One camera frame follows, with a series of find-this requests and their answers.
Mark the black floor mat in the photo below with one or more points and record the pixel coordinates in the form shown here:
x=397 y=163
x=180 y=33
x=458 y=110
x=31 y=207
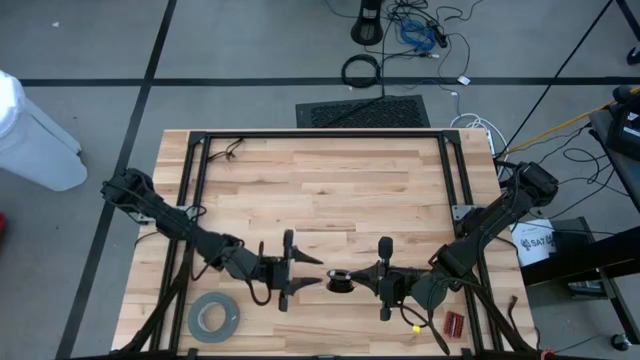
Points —
x=365 y=112

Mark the black electronic device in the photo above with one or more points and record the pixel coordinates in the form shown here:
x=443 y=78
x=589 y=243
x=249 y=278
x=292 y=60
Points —
x=630 y=135

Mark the black power strip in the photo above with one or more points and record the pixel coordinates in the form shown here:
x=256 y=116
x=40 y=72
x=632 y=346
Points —
x=439 y=35

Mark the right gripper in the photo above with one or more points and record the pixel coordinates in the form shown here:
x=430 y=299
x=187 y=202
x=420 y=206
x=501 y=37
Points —
x=400 y=285

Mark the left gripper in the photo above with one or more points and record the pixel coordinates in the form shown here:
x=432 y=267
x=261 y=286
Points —
x=272 y=272

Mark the black caster wheel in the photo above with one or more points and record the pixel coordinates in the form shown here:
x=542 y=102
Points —
x=621 y=342

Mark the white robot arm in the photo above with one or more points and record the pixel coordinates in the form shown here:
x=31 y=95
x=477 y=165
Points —
x=35 y=145

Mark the black equipment cart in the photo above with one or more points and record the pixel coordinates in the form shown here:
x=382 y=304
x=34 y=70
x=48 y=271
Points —
x=575 y=260

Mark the white plug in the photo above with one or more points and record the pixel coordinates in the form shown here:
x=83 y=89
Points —
x=463 y=80

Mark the black aluminium table frame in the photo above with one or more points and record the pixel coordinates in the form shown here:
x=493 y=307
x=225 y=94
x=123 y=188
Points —
x=325 y=134

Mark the grey duct tape roll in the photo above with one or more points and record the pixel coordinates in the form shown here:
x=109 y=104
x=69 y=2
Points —
x=200 y=330

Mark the red connector block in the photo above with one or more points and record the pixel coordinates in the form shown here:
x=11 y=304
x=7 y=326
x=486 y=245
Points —
x=454 y=325

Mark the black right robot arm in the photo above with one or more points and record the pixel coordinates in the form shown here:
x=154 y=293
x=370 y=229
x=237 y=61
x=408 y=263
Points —
x=480 y=230

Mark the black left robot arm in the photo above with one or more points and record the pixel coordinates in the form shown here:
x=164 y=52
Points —
x=165 y=215

